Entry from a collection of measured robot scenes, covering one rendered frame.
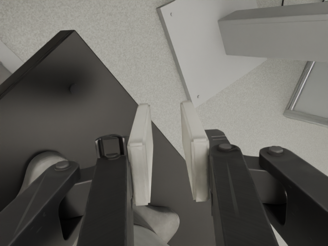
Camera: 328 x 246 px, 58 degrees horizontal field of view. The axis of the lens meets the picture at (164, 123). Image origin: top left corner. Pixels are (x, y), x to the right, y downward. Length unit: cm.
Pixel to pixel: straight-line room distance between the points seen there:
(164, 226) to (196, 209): 7
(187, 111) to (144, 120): 3
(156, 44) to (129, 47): 12
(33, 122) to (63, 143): 3
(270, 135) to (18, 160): 166
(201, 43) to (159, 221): 105
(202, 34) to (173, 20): 16
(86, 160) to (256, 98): 143
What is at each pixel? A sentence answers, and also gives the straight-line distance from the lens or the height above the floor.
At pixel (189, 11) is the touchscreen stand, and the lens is 127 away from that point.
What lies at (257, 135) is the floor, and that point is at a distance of 173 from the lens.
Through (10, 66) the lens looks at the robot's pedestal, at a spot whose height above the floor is 2.
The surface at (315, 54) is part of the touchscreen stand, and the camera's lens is 112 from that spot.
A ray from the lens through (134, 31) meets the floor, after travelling 117.
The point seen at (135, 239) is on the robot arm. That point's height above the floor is 88.
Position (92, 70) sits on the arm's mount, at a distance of 26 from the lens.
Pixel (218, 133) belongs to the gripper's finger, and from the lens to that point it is 15.
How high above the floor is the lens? 105
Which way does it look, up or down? 54 degrees down
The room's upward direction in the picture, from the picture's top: 114 degrees clockwise
